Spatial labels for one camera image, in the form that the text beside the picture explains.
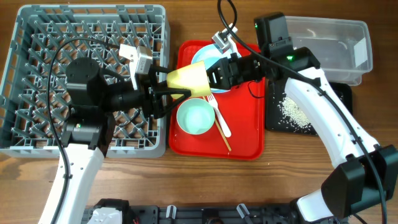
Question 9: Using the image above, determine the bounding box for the red plastic serving tray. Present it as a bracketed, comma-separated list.
[168, 39, 266, 161]

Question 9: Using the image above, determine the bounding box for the wooden chopstick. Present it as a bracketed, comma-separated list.
[202, 96, 231, 152]

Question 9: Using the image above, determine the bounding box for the grey plastic dishwasher rack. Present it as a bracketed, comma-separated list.
[1, 4, 170, 158]

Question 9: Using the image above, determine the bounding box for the green ceramic bowl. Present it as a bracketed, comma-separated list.
[176, 98, 215, 135]

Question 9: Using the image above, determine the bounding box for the white plastic fork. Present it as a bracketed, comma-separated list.
[206, 95, 231, 138]

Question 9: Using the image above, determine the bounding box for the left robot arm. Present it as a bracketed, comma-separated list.
[39, 57, 192, 223]

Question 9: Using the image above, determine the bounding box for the yellow plastic cup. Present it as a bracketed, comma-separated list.
[166, 61, 211, 98]

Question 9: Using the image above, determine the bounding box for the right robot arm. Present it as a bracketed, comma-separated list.
[206, 12, 397, 223]

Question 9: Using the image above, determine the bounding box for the clear plastic waste bin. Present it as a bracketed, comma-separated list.
[285, 16, 373, 86]

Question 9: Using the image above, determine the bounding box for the food scraps rice pile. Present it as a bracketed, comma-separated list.
[278, 96, 311, 129]

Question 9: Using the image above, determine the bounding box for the large white round plate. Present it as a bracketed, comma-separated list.
[190, 43, 237, 94]

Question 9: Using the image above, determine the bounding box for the black rectangular tray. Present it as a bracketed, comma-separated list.
[265, 77, 354, 136]

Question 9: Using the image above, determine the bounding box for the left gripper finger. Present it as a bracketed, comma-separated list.
[150, 65, 170, 82]
[154, 87, 192, 115]

